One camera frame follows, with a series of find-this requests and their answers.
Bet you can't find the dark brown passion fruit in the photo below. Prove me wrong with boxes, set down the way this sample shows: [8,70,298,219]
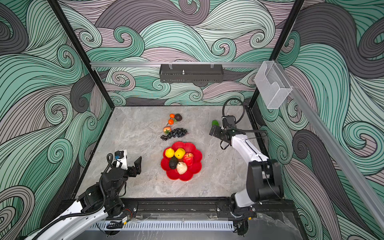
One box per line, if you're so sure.
[174,114,183,122]

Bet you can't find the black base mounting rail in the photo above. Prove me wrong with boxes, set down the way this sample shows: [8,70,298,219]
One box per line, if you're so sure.
[59,197,289,220]

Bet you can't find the red apple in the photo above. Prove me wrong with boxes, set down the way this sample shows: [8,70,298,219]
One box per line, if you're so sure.
[183,153,194,167]

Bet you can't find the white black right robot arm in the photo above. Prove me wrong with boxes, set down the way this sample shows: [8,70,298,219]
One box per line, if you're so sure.
[210,125,284,208]

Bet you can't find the aluminium wall rail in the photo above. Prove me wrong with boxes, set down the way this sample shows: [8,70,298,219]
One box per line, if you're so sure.
[90,61,263,69]

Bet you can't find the large yellow lemon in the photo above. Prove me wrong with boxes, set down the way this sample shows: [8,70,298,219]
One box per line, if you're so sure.
[174,148,186,160]

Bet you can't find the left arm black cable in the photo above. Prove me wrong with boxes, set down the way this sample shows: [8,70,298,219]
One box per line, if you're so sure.
[31,152,115,240]

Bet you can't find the black perforated wall tray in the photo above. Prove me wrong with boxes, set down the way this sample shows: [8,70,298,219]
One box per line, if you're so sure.
[159,65,224,84]

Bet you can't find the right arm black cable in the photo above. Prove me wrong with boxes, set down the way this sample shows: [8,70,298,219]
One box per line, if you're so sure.
[221,97,268,134]

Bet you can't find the dark avocado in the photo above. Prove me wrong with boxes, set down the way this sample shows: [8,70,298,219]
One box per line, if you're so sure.
[169,157,179,170]

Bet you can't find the red flower-shaped fruit bowl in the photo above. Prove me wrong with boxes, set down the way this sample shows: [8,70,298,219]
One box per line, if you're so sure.
[161,142,203,182]

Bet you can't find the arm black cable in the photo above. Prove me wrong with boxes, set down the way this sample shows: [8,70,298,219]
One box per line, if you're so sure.
[31,152,115,240]
[221,97,268,134]

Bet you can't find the clear plastic wall bin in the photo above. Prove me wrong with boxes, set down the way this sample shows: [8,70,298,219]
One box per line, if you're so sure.
[255,61,292,110]

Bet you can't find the small peach fruit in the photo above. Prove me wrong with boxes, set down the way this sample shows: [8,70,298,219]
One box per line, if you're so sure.
[163,126,172,135]

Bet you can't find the beige garlic bulb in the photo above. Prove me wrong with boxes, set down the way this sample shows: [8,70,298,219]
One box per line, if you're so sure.
[176,162,188,175]

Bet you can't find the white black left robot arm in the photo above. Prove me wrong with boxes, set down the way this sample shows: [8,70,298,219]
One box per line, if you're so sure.
[25,153,142,240]

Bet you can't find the dark purple grape bunch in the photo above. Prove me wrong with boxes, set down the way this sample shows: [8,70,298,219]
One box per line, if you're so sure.
[160,128,188,141]

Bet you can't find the small wrinkled yellow fruit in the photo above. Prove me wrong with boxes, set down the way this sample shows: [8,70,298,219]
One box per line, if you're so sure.
[165,148,175,159]

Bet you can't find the white slotted cable duct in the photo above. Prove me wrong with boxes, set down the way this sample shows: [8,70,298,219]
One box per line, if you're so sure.
[89,220,235,232]

